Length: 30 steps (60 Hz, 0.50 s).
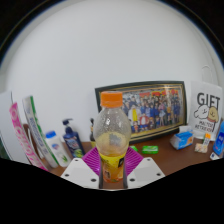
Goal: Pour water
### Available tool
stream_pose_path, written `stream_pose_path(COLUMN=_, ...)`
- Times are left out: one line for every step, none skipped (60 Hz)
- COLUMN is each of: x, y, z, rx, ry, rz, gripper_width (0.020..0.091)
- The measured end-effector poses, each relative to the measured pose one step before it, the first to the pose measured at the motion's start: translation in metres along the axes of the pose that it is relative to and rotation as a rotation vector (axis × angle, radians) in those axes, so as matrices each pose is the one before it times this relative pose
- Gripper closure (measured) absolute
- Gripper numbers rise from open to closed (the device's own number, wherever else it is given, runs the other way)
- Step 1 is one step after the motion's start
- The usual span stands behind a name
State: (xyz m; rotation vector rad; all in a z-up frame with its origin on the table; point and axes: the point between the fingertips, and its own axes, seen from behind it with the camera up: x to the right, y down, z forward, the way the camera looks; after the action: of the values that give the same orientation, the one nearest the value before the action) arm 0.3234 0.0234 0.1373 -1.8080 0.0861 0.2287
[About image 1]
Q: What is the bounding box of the dark blue pump bottle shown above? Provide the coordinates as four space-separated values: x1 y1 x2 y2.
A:
62 118 86 159

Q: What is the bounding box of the tall pink printed box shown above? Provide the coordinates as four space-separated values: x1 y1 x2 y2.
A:
9 102 50 173

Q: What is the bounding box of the framed group photo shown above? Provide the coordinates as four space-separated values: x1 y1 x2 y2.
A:
94 80 188 145

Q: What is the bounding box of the white blue-capped shampoo bottle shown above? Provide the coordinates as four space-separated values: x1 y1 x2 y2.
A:
44 130 72 168

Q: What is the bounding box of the blue tissue pack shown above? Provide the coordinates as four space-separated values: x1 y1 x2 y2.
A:
169 125 194 150

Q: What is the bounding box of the orange-capped juice bottle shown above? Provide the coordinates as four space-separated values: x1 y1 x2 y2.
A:
93 91 132 184

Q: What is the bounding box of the white paper gift bag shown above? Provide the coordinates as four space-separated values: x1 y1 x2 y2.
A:
188 79 224 141

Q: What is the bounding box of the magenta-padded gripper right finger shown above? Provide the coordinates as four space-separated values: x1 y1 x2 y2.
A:
122 146 166 190

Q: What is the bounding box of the small white remote control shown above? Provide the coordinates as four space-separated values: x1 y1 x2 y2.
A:
209 151 221 161

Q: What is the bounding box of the blue detergent bottle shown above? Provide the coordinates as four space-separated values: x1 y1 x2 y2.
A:
212 120 224 157

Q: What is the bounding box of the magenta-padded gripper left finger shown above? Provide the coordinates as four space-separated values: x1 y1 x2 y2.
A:
60 147 102 190

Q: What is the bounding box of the small beige snack packet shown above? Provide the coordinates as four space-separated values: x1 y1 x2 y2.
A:
194 142 209 154

